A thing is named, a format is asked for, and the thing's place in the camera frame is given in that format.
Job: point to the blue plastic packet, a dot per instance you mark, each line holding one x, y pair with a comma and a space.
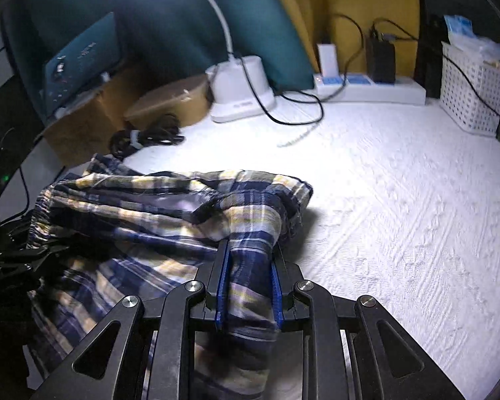
466, 35

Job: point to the blue yellow plaid shirt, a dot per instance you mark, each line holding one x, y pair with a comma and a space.
150, 212

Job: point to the black plug-in charger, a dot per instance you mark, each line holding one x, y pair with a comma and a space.
381, 58

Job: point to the brown cardboard box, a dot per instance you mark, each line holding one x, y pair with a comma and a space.
87, 129

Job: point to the tablet with lit screen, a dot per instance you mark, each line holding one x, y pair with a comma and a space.
83, 62

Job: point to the white power strip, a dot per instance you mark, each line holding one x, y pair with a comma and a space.
379, 91

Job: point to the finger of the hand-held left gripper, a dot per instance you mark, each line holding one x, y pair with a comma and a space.
29, 253
12, 273

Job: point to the white desk lamp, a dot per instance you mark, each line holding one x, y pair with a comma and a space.
241, 87

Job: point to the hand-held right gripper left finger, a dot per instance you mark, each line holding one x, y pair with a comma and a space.
221, 287

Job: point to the round bamboo lidded box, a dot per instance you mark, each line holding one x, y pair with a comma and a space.
171, 100

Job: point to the white perforated plastic basket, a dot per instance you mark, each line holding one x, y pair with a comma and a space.
471, 91

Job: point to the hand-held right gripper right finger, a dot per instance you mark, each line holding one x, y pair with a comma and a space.
277, 296

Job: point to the teal curtain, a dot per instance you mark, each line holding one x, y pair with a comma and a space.
171, 21

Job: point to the white plug-in charger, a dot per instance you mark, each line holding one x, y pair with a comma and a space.
327, 60

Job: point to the yellow curtain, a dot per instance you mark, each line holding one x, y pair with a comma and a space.
350, 0

